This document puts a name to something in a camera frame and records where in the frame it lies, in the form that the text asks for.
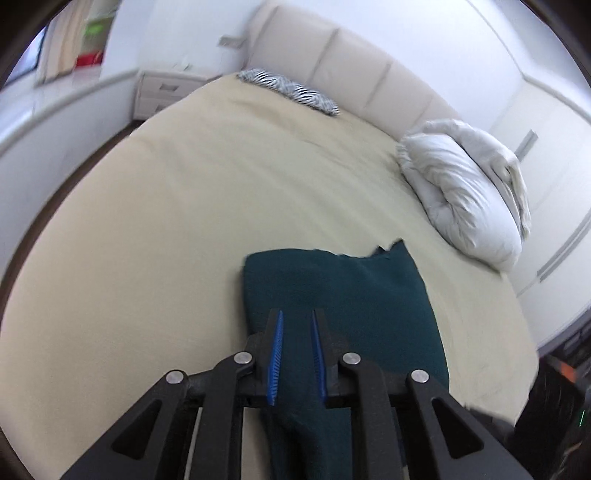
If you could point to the red item on shelf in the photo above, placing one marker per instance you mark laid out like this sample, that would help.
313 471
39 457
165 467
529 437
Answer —
90 60

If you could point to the bed with cream sheet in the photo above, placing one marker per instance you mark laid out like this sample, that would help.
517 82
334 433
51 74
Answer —
207 194

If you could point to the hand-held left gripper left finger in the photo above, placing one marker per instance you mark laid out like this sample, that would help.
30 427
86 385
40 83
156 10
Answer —
277 360

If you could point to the window with dark frame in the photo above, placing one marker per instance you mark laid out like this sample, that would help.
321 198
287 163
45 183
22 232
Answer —
30 55

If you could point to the cream padded headboard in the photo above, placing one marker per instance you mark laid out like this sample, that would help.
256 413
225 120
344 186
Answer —
351 64

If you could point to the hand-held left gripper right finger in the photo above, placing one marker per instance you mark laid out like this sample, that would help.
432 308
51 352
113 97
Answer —
318 360

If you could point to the zebra striped pillow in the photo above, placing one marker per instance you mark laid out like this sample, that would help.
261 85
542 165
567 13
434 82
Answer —
286 88

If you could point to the dark green knit garment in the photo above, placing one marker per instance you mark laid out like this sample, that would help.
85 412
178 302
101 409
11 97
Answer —
360 300

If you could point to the grey wall socket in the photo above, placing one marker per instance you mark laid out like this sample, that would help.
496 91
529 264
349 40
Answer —
231 41

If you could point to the green item on shelf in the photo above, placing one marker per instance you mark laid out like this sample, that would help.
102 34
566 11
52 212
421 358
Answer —
97 28

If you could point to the white long window ledge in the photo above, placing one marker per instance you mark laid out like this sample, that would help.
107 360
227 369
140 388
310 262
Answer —
55 129

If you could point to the white folded duvet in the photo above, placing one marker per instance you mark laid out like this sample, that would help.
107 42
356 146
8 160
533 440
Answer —
457 194

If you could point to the white two-drawer nightstand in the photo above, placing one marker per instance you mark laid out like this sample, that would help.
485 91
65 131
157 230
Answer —
161 90

